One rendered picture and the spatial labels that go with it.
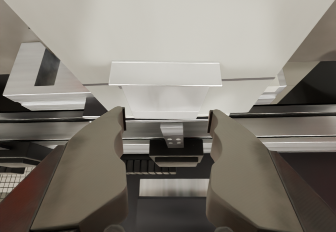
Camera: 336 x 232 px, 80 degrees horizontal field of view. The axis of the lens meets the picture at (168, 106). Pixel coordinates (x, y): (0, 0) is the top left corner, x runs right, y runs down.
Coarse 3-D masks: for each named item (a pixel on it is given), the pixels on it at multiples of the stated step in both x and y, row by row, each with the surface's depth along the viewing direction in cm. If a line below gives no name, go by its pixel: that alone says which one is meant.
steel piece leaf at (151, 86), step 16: (112, 64) 16; (128, 64) 16; (144, 64) 16; (160, 64) 16; (176, 64) 16; (192, 64) 16; (208, 64) 16; (112, 80) 15; (128, 80) 15; (144, 80) 15; (160, 80) 15; (176, 80) 15; (192, 80) 15; (208, 80) 15; (128, 96) 21; (144, 96) 21; (160, 96) 21; (176, 96) 21; (192, 96) 21
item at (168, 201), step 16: (144, 192) 25; (160, 192) 25; (176, 192) 25; (192, 192) 24; (144, 208) 23; (160, 208) 23; (176, 208) 23; (192, 208) 23; (144, 224) 23; (160, 224) 23; (176, 224) 22; (192, 224) 22; (208, 224) 22
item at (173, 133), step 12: (168, 132) 33; (180, 132) 33; (156, 144) 45; (168, 144) 41; (180, 144) 41; (192, 144) 44; (156, 156) 44; (168, 156) 44; (180, 156) 44; (192, 156) 44
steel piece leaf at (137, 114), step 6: (138, 114) 26; (144, 114) 26; (150, 114) 26; (156, 114) 26; (162, 114) 26; (168, 114) 26; (174, 114) 26; (180, 114) 26; (186, 114) 26; (192, 114) 26
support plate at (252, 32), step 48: (48, 0) 11; (96, 0) 11; (144, 0) 11; (192, 0) 11; (240, 0) 11; (288, 0) 11; (96, 48) 15; (144, 48) 15; (192, 48) 15; (240, 48) 15; (288, 48) 15; (96, 96) 22; (240, 96) 22
